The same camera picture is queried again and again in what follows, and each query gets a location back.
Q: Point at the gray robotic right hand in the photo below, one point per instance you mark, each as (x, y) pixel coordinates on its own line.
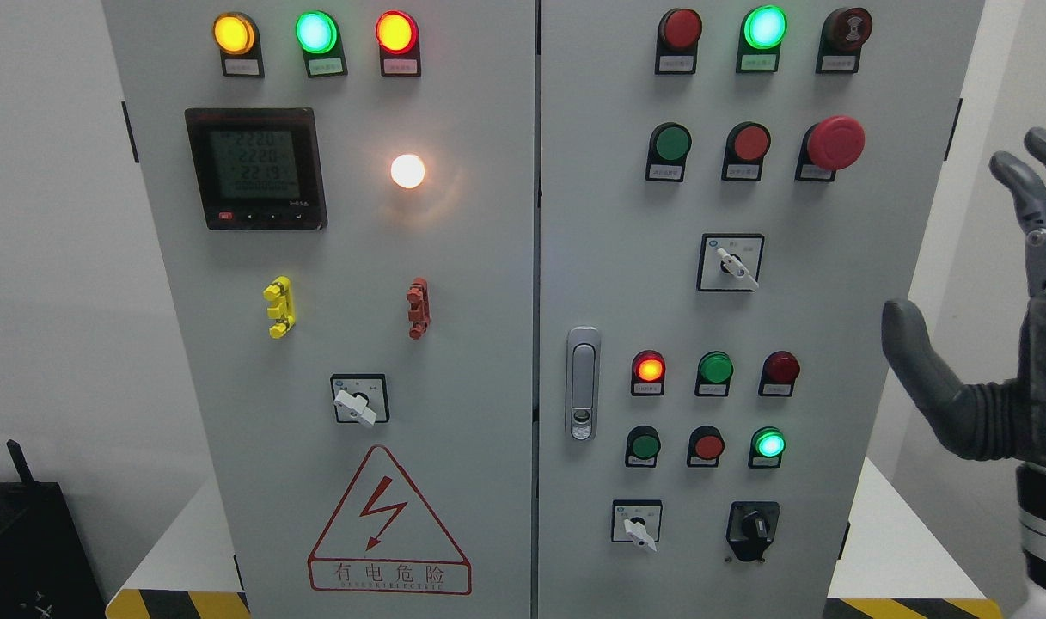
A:
(986, 421)

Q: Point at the lit green push button lower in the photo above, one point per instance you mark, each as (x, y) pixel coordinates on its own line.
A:
(766, 447)

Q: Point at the green indicator middle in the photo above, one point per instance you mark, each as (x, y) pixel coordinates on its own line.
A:
(714, 375)

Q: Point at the red push button lower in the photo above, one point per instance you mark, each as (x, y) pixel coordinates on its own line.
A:
(705, 446)

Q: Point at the red push button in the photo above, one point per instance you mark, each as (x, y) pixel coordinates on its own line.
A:
(745, 149)
(705, 446)

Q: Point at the red emergency stop button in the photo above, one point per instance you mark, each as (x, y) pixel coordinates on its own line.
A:
(829, 146)

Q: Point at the lit red indicator middle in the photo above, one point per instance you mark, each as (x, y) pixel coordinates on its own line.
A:
(647, 374)

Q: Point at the red push button upper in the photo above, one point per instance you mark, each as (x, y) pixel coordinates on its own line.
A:
(745, 149)

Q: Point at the dark red buzzer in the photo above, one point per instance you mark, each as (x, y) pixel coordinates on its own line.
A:
(844, 32)

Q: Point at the green push button upper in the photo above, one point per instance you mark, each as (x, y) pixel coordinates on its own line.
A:
(668, 149)

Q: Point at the green indicator top right door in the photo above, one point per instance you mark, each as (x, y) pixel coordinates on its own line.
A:
(760, 39)

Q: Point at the red indicator top right door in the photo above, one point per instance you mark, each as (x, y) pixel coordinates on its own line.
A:
(678, 35)

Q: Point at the gray electrical cabinet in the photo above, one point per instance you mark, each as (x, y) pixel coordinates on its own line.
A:
(533, 119)

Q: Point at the red terminal connector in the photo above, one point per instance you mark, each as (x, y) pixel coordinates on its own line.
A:
(419, 310)

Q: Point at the electric hazard warning sticker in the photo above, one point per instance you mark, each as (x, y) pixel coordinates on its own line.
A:
(385, 537)

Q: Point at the white glowing lamp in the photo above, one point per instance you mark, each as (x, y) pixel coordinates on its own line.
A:
(408, 170)

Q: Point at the red indicator light left door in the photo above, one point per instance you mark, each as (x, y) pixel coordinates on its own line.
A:
(397, 35)

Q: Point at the yellow terminal connector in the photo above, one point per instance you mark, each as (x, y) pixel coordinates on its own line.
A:
(281, 308)

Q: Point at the green indicator light left door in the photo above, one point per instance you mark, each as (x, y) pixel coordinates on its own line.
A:
(319, 37)

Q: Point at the digital power meter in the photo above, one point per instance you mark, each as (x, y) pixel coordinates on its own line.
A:
(258, 168)

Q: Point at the yellow indicator light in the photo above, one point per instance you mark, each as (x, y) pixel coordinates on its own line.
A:
(238, 40)

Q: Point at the black box with antenna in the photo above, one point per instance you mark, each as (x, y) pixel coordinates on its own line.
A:
(44, 570)

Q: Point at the black key selector switch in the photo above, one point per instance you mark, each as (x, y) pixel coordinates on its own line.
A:
(751, 528)

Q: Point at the silver door handle lock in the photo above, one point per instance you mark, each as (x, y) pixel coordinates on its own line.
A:
(583, 345)

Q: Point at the gray left door rotary switch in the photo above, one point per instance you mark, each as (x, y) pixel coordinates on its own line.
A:
(360, 398)

